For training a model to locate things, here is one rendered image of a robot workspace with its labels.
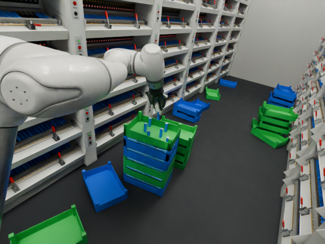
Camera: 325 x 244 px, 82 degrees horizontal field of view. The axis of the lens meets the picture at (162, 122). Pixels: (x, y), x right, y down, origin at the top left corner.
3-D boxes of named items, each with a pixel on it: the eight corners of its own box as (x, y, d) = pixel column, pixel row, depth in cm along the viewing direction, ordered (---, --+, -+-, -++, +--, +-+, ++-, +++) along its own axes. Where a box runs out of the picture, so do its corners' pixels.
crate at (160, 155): (178, 143, 125) (180, 133, 121) (168, 161, 109) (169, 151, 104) (138, 129, 133) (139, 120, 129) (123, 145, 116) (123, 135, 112)
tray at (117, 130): (144, 121, 189) (148, 111, 180) (95, 151, 144) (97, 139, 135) (130, 110, 194) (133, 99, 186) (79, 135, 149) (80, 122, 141)
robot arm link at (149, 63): (167, 69, 93) (142, 66, 96) (166, 40, 80) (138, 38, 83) (161, 84, 87) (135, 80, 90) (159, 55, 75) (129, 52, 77)
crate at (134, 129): (180, 133, 121) (182, 123, 117) (169, 151, 104) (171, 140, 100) (139, 120, 129) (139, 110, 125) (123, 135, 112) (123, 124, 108)
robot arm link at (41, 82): (113, 53, 40) (59, 43, 42) (42, 55, 24) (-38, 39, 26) (110, 110, 45) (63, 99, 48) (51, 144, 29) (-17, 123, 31)
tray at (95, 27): (151, 35, 147) (156, 16, 138) (84, 38, 102) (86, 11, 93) (133, 23, 152) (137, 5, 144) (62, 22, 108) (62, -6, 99)
